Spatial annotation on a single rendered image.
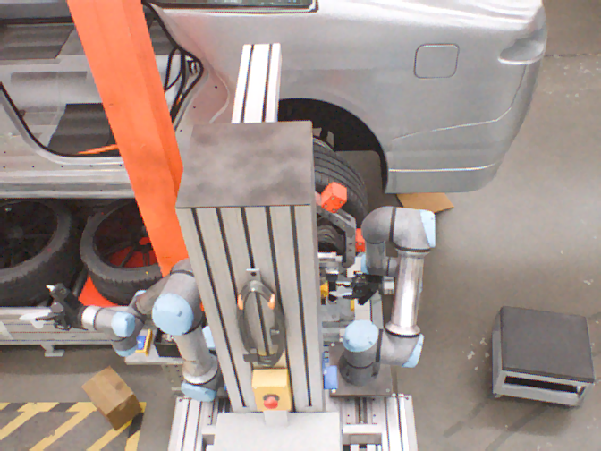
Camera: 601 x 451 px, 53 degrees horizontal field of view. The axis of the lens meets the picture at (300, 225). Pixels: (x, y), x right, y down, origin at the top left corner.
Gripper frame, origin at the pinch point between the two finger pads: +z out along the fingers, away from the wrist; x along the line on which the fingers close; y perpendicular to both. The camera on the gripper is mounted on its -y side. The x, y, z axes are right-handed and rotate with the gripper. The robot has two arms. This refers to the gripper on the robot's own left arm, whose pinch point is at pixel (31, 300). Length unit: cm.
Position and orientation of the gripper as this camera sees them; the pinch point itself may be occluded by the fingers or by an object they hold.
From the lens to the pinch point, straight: 217.8
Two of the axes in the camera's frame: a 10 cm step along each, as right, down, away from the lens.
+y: 0.2, 7.8, 6.3
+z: -9.6, -1.6, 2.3
